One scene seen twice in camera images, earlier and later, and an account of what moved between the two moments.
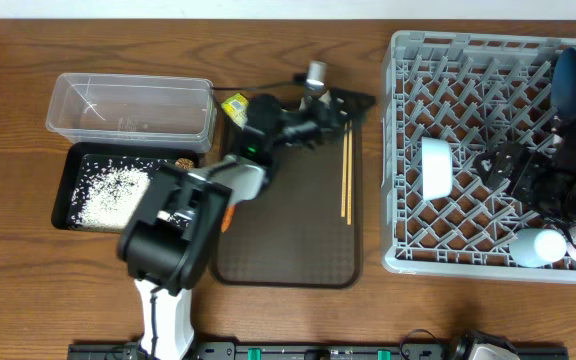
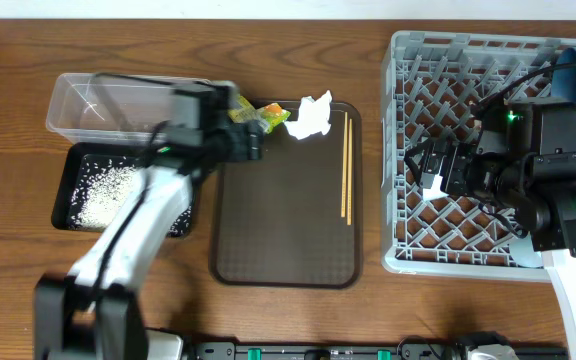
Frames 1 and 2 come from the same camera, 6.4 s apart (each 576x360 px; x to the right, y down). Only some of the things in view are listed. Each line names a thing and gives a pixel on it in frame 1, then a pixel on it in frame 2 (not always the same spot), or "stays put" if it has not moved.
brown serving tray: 291,234 stays put
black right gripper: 530,165 to 457,156
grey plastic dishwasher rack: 445,98 stays put
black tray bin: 100,185 stays put
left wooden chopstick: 344,169 stays put
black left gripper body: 305,129 to 241,145
